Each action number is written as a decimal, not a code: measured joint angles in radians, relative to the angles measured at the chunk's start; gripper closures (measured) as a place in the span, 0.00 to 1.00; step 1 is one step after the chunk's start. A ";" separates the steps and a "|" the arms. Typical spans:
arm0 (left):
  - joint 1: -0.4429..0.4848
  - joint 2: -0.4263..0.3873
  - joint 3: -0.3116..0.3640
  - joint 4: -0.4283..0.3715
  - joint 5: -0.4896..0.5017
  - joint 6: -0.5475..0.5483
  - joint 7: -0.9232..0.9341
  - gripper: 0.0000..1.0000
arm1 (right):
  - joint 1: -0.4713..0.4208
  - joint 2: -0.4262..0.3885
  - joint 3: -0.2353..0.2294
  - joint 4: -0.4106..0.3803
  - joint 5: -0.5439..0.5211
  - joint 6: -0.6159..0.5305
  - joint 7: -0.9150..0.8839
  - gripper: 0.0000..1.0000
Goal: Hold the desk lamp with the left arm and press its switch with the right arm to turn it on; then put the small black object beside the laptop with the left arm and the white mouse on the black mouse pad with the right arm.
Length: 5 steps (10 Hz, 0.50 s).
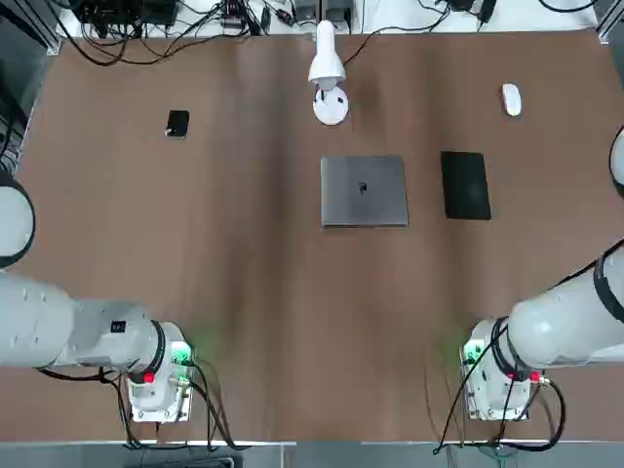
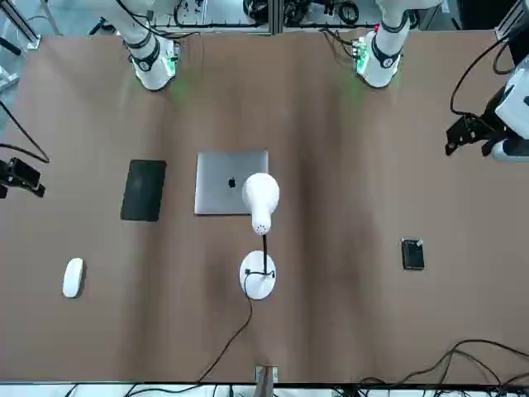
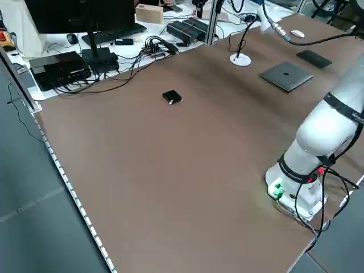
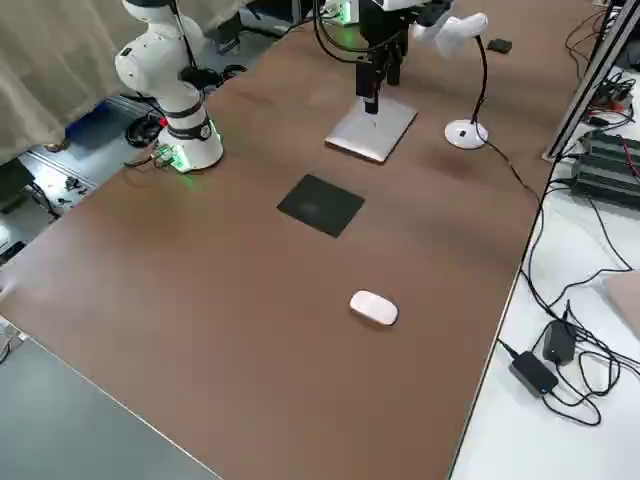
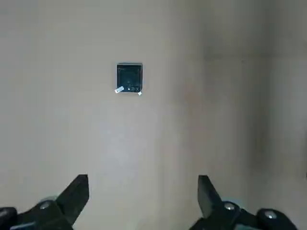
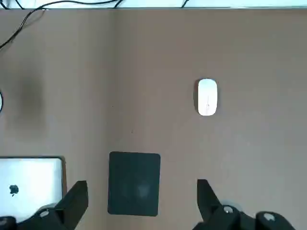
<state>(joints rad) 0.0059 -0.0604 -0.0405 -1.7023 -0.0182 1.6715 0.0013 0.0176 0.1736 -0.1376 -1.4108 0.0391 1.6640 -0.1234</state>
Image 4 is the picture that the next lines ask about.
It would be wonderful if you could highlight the black finned device box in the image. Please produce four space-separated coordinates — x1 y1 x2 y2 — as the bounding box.
582 128 640 169
569 154 640 207

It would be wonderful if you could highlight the aluminium frame post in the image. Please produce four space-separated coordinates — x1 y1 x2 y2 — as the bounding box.
541 0 640 162

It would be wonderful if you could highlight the coiled black floor cable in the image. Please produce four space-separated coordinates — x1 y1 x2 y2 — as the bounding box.
124 113 167 149

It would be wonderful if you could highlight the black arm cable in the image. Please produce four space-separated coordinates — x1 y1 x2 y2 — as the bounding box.
169 0 221 89

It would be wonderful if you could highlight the silver closed laptop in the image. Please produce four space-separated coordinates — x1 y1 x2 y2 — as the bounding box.
324 97 419 165

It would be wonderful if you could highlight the beige curtain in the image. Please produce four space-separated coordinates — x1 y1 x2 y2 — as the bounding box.
0 0 151 164

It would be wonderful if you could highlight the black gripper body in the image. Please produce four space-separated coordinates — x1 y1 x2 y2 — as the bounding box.
358 0 414 56

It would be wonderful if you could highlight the white gooseneck desk lamp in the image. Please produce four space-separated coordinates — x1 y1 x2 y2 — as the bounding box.
412 12 491 151

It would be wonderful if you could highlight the white mouse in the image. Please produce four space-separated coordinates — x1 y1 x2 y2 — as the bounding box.
348 289 401 328

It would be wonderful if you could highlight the black plug adapter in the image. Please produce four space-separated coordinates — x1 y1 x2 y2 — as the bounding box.
542 319 577 366

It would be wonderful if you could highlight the flat black power brick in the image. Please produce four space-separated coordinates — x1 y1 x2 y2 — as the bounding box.
508 350 560 399

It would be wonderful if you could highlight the black lamp cable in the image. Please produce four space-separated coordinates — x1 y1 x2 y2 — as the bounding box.
484 139 561 321

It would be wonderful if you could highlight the black square mouse pad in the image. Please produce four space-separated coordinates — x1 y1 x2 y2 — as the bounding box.
276 173 366 239

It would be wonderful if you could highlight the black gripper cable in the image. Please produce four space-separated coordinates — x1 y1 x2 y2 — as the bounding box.
311 0 374 65

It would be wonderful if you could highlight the blue plastic bin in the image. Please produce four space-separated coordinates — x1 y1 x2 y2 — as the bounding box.
64 97 132 147

